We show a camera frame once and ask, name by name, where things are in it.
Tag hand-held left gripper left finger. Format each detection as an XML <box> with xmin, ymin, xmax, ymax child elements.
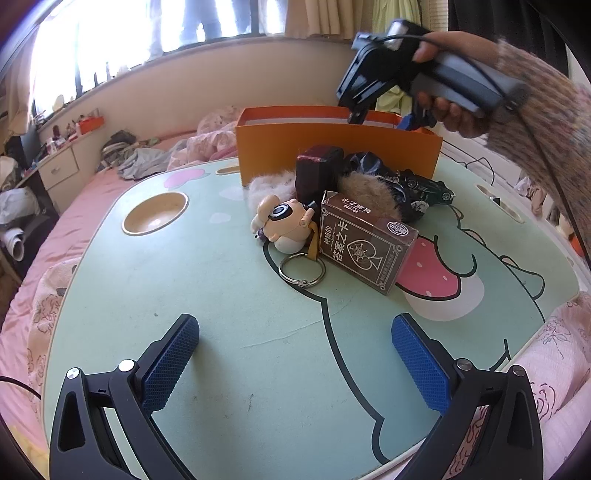
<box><xmin>48</xmin><ymin>314</ymin><xmax>200</xmax><ymax>480</ymax></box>

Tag pink bunny print blanket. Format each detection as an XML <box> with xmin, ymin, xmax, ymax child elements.
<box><xmin>166</xmin><ymin>105</ymin><xmax>245</xmax><ymax>171</ymax></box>

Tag bed with pink sheet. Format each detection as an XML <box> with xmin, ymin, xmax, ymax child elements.
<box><xmin>0</xmin><ymin>131</ymin><xmax>241</xmax><ymax>352</ymax></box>

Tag grey clothes pile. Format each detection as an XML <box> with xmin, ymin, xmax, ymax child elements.
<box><xmin>99</xmin><ymin>130</ymin><xmax>181</xmax><ymax>180</ymax></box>

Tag white plastic bag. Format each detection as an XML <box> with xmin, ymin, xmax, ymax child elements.
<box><xmin>0</xmin><ymin>187</ymin><xmax>40</xmax><ymax>227</ymax></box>

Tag black charger cable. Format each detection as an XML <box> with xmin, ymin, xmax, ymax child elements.
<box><xmin>455</xmin><ymin>157</ymin><xmax>504</xmax><ymax>185</ymax></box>

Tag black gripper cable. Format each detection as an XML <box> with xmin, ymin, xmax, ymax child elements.
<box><xmin>418</xmin><ymin>32</ymin><xmax>591</xmax><ymax>259</ymax></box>

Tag cartoon figure keychain toy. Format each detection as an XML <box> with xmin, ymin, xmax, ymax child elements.
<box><xmin>250</xmin><ymin>194</ymin><xmax>328</xmax><ymax>289</ymax></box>

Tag black plastic bag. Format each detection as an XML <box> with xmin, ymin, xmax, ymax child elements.
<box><xmin>344</xmin><ymin>151</ymin><xmax>432</xmax><ymax>224</ymax></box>

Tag white drawer cabinet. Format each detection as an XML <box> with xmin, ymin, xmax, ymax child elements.
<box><xmin>37</xmin><ymin>145</ymin><xmax>81</xmax><ymax>204</ymax></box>

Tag brown card box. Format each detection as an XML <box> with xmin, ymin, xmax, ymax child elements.
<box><xmin>320</xmin><ymin>190</ymin><xmax>419</xmax><ymax>296</ymax></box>

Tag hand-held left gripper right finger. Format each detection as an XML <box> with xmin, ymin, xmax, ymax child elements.
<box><xmin>391</xmin><ymin>313</ymin><xmax>543</xmax><ymax>480</ymax></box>

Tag person's right hand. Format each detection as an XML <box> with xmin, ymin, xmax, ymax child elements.
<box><xmin>413</xmin><ymin>31</ymin><xmax>502</xmax><ymax>139</ymax></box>

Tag small orange box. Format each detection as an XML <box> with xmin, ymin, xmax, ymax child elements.
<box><xmin>76</xmin><ymin>116</ymin><xmax>105</xmax><ymax>136</ymax></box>

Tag window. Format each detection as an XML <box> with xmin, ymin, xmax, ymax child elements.
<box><xmin>32</xmin><ymin>0</ymin><xmax>287</xmax><ymax>84</ymax></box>

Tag dark green toy car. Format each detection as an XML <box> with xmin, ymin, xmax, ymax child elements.
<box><xmin>399</xmin><ymin>168</ymin><xmax>455</xmax><ymax>205</ymax></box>

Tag person's right forearm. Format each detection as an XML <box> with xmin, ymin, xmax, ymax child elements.
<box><xmin>485</xmin><ymin>39</ymin><xmax>591</xmax><ymax>273</ymax></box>

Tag beige curtain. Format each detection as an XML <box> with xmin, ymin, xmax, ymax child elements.
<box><xmin>284</xmin><ymin>0</ymin><xmax>384</xmax><ymax>38</ymax></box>

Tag brown fur pompom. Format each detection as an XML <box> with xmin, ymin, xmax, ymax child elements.
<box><xmin>339</xmin><ymin>172</ymin><xmax>402</xmax><ymax>217</ymax></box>

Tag green cartoon print desktop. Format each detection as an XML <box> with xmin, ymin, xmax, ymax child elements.
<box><xmin>41</xmin><ymin>152</ymin><xmax>580</xmax><ymax>480</ymax></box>

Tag light green hanging garment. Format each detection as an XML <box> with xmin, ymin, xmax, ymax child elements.
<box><xmin>369</xmin><ymin>0</ymin><xmax>451</xmax><ymax>114</ymax></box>

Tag orange cardboard box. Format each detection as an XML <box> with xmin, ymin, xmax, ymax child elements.
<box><xmin>235</xmin><ymin>107</ymin><xmax>444</xmax><ymax>188</ymax></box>

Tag white shoe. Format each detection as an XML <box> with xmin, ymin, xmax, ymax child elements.
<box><xmin>0</xmin><ymin>228</ymin><xmax>26</xmax><ymax>261</ymax></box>

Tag white fur pompom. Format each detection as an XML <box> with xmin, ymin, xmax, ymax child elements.
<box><xmin>244</xmin><ymin>170</ymin><xmax>298</xmax><ymax>208</ymax></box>

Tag dark red small box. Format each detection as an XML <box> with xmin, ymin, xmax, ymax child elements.
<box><xmin>295</xmin><ymin>145</ymin><xmax>346</xmax><ymax>208</ymax></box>

